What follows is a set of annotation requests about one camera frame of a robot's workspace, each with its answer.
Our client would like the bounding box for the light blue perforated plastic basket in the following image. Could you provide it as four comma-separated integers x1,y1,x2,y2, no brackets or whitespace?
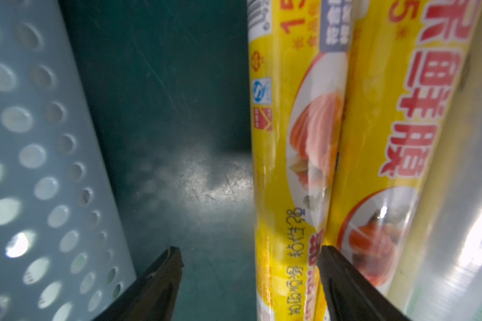
0,1,136,320

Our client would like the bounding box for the white green wrap roll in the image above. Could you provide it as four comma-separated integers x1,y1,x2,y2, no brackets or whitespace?
385,0,482,321

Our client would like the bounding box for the long yellow wrap roll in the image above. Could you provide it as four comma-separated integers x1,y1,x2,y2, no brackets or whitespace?
247,1,359,320

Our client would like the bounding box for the short yellow orange wrap roll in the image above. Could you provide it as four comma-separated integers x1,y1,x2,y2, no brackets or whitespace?
312,0,482,321

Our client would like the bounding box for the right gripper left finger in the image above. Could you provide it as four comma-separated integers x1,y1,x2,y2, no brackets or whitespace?
95,246,184,321

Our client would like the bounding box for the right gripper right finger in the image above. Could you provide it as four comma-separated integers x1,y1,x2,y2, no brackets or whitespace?
317,246,410,321

